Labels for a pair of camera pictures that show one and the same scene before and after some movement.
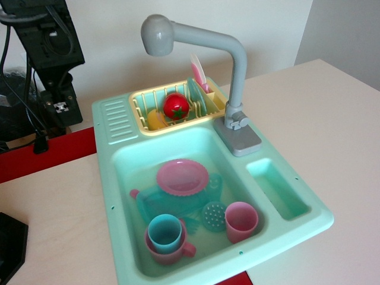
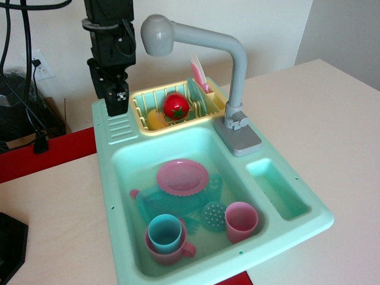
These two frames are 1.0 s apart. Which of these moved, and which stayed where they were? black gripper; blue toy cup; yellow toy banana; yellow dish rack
Moved: black gripper
Stayed: blue toy cup; yellow toy banana; yellow dish rack
